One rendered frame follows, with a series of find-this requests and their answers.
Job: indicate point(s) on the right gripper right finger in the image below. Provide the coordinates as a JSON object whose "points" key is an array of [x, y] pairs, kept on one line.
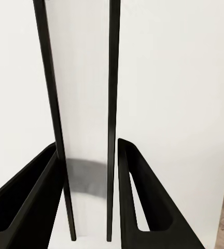
{"points": [[168, 227]]}

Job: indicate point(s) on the hardback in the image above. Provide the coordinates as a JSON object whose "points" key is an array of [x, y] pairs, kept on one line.
{"points": [[79, 42]]}

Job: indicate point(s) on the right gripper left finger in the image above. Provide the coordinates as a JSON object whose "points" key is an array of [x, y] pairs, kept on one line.
{"points": [[29, 203]]}

